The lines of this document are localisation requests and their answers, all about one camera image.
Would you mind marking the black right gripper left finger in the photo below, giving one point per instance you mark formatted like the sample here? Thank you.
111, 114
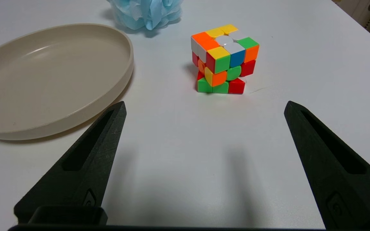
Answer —
85, 166

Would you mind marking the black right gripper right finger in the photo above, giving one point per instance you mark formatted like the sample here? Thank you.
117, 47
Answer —
342, 179

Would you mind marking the light blue bath loofah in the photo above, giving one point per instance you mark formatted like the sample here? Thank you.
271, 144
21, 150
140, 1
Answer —
146, 12

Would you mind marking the beige round plate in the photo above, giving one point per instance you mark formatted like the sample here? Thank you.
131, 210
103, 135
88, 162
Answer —
50, 80

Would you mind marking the multicoloured puzzle cube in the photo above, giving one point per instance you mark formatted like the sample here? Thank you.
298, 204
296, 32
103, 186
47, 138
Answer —
225, 61

